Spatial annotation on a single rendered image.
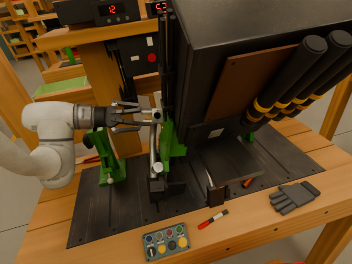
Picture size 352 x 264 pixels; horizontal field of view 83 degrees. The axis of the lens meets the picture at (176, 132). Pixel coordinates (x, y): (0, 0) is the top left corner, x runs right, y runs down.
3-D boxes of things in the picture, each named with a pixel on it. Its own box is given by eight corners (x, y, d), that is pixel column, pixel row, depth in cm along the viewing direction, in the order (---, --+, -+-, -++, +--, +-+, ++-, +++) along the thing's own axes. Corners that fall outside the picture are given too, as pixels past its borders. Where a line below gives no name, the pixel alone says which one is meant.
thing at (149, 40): (167, 70, 82) (162, 30, 73) (126, 78, 80) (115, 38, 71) (162, 62, 92) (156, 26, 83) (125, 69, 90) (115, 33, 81)
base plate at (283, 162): (325, 173, 88) (326, 169, 87) (67, 251, 73) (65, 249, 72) (266, 124, 122) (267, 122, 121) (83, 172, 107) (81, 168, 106)
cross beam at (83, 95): (275, 66, 116) (278, 50, 111) (42, 116, 99) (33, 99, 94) (270, 64, 120) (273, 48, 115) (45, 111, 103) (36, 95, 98)
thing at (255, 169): (263, 176, 63) (265, 170, 61) (216, 190, 61) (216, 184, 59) (215, 118, 95) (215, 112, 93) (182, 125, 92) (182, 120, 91)
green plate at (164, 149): (184, 168, 77) (194, 121, 66) (164, 169, 75) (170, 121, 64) (177, 150, 86) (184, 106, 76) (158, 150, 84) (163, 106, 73)
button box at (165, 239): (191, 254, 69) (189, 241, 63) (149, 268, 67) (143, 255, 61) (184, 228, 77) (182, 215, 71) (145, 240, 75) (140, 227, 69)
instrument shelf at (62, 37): (278, 10, 79) (280, -2, 76) (39, 51, 67) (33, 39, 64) (245, 8, 99) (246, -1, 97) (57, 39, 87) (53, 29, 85)
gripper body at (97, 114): (92, 125, 66) (121, 125, 69) (92, 101, 68) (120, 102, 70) (95, 130, 73) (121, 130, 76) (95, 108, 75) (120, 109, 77)
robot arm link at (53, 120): (78, 103, 74) (79, 138, 74) (30, 102, 70) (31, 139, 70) (72, 99, 64) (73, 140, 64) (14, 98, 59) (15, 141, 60)
